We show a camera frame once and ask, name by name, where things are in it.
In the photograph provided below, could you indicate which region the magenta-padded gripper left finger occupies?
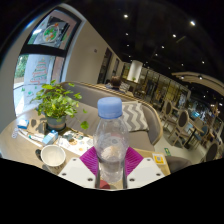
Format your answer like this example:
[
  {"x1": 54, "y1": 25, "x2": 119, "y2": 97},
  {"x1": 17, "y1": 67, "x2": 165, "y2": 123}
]
[{"x1": 58, "y1": 146, "x2": 100, "y2": 190}]

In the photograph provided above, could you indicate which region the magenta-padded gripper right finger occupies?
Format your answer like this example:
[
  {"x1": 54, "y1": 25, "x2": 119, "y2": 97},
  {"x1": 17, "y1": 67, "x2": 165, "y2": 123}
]
[{"x1": 125, "y1": 146, "x2": 165, "y2": 190}]

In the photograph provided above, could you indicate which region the clear plastic bottle blue cap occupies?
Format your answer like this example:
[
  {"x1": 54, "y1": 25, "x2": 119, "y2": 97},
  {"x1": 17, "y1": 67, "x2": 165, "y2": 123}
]
[{"x1": 93, "y1": 96, "x2": 131, "y2": 184}]

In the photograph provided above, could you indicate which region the yellow card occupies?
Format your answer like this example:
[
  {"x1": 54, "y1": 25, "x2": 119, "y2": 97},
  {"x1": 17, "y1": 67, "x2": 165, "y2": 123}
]
[{"x1": 152, "y1": 152, "x2": 167, "y2": 165}]

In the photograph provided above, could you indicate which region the white mug with black print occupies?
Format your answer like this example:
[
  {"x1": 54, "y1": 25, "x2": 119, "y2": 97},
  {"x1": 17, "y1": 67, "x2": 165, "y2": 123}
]
[{"x1": 34, "y1": 144, "x2": 67, "y2": 168}]

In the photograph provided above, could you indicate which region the dark grey tufted armchair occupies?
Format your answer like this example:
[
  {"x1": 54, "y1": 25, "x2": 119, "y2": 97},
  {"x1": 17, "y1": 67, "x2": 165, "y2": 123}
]
[{"x1": 165, "y1": 154, "x2": 193, "y2": 174}]

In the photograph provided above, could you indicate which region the small light blue carton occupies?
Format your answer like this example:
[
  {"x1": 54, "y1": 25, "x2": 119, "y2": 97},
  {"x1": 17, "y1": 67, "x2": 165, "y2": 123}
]
[{"x1": 42, "y1": 129, "x2": 59, "y2": 146}]

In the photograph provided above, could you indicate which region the grey white chevron cushion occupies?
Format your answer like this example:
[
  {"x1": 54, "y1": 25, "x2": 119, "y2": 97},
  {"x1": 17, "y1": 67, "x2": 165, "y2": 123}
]
[{"x1": 120, "y1": 101, "x2": 150, "y2": 133}]

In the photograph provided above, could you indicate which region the green potted plant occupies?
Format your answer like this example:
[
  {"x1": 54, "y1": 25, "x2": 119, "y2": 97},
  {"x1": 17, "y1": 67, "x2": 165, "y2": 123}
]
[{"x1": 30, "y1": 79, "x2": 90, "y2": 132}]

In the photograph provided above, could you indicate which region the grey curved sofa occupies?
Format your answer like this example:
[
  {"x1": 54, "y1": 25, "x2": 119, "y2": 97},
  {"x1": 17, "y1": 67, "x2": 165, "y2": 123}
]
[{"x1": 58, "y1": 81, "x2": 164, "y2": 153}]

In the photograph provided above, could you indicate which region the person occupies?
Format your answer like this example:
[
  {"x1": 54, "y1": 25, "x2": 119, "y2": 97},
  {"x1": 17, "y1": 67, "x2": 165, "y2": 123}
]
[{"x1": 105, "y1": 75, "x2": 123, "y2": 91}]

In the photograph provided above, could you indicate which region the window with painted decorations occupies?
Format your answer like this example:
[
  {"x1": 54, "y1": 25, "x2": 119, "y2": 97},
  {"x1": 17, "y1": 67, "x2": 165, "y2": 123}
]
[{"x1": 13, "y1": 8, "x2": 83, "y2": 118}]

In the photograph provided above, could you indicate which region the group of ceiling spotlights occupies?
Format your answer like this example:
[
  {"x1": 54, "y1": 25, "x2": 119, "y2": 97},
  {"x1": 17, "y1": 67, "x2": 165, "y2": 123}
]
[{"x1": 122, "y1": 13, "x2": 208, "y2": 81}]

